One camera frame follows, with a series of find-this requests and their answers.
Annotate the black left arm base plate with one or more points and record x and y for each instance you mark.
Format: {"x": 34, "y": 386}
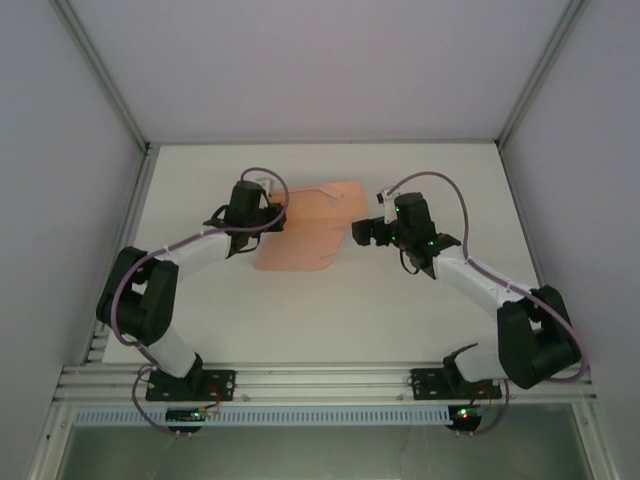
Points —
{"x": 220, "y": 385}

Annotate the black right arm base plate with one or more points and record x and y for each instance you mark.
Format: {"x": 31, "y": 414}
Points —
{"x": 425, "y": 384}

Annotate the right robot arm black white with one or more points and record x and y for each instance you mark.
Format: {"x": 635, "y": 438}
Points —
{"x": 530, "y": 340}

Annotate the aluminium mounting rail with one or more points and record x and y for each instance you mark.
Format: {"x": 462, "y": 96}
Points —
{"x": 320, "y": 382}

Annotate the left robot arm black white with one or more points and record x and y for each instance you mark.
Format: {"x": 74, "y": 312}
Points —
{"x": 145, "y": 310}

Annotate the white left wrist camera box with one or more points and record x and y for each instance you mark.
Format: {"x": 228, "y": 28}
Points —
{"x": 265, "y": 184}

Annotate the pink paper box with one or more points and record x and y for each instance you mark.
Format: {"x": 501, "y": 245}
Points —
{"x": 310, "y": 235}

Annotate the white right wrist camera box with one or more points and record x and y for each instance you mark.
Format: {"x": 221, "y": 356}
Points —
{"x": 387, "y": 197}

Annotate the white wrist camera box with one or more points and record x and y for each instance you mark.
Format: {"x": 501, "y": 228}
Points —
{"x": 265, "y": 184}
{"x": 387, "y": 197}

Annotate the aluminium frame post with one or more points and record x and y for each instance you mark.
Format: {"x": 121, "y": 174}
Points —
{"x": 540, "y": 75}
{"x": 107, "y": 80}

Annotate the aluminium table side rail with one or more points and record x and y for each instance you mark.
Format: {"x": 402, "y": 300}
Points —
{"x": 530, "y": 240}
{"x": 131, "y": 225}

